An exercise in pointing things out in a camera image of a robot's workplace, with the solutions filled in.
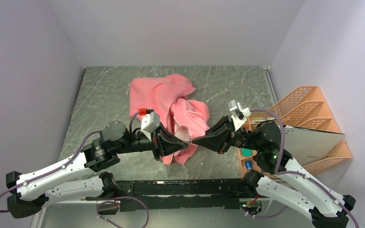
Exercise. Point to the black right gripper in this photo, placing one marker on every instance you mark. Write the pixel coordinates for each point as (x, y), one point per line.
(217, 137)

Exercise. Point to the white folder in organizer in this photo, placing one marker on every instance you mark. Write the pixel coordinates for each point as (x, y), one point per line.
(308, 145)

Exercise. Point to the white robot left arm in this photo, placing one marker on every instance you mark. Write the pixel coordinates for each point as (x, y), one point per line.
(83, 174)

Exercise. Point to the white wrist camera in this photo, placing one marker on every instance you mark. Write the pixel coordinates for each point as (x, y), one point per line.
(150, 122)
(239, 114)

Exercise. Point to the orange plastic desk organizer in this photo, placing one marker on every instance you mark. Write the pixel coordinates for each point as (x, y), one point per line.
(306, 107)

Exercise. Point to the green eraser in organizer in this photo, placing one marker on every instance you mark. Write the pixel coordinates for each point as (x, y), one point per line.
(246, 152)

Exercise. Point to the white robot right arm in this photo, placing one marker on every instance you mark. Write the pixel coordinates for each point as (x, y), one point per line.
(281, 177)

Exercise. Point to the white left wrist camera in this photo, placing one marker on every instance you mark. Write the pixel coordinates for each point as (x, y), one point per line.
(150, 122)

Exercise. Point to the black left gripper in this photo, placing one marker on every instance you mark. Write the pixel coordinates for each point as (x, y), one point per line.
(163, 142)

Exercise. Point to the blue capped item in organizer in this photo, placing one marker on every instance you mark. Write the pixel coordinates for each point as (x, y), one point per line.
(248, 165)

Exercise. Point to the pink zip-up jacket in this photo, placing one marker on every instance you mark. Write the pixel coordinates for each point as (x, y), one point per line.
(185, 118)

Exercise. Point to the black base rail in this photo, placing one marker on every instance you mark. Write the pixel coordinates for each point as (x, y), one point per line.
(184, 194)

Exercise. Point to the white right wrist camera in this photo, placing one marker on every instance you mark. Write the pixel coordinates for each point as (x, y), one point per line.
(239, 114)

